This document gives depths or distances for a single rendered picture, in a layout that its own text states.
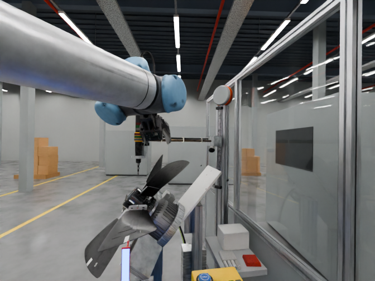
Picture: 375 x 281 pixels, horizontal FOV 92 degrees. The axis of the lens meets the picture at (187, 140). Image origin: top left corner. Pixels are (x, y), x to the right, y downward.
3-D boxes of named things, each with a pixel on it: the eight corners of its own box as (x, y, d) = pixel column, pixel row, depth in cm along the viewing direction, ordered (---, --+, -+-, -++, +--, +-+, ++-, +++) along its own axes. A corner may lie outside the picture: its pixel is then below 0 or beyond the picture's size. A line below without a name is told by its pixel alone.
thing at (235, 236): (238, 236, 129) (238, 220, 129) (249, 249, 113) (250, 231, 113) (215, 237, 126) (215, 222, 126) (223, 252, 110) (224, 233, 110)
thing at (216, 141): (215, 146, 141) (215, 135, 141) (222, 146, 136) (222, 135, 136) (206, 146, 134) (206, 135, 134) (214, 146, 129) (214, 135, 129)
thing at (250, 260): (255, 257, 105) (255, 253, 105) (261, 266, 97) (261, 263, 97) (241, 257, 105) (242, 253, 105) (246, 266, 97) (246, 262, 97)
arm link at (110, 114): (116, 99, 37) (143, 71, 43) (84, 104, 42) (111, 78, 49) (138, 127, 42) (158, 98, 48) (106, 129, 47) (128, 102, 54)
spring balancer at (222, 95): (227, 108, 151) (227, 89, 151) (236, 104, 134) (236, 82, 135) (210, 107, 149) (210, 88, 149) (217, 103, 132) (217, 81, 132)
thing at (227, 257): (231, 252, 109) (231, 249, 109) (241, 270, 94) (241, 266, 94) (217, 253, 108) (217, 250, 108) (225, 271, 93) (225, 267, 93)
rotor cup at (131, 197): (139, 214, 107) (121, 200, 106) (155, 194, 109) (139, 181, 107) (136, 225, 93) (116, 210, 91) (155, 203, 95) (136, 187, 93)
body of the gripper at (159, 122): (142, 143, 66) (133, 118, 56) (144, 126, 71) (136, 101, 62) (163, 141, 66) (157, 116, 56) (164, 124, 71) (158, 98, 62)
